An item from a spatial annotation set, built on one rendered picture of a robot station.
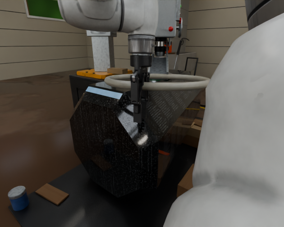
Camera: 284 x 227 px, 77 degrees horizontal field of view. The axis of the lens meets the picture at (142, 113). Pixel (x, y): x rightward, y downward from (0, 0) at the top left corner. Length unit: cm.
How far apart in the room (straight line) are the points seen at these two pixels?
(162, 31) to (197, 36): 491
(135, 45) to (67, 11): 20
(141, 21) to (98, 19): 12
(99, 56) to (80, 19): 156
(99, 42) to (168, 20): 93
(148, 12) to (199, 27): 571
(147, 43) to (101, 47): 152
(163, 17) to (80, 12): 92
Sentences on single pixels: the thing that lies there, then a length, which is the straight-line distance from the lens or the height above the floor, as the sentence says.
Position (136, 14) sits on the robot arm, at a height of 116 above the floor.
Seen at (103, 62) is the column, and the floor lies 88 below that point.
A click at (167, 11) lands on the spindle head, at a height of 128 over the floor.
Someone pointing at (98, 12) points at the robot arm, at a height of 116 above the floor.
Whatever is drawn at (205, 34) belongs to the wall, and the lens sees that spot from 622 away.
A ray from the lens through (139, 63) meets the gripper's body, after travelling 60.
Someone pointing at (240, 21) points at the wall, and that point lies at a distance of 609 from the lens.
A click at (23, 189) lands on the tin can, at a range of 156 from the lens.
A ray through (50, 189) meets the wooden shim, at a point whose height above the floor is 3.
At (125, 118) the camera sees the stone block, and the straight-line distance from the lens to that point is 99.
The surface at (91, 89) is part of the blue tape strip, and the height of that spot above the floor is 80.
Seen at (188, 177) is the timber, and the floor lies 14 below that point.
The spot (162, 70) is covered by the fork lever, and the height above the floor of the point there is 92.
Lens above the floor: 108
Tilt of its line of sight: 22 degrees down
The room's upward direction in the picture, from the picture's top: straight up
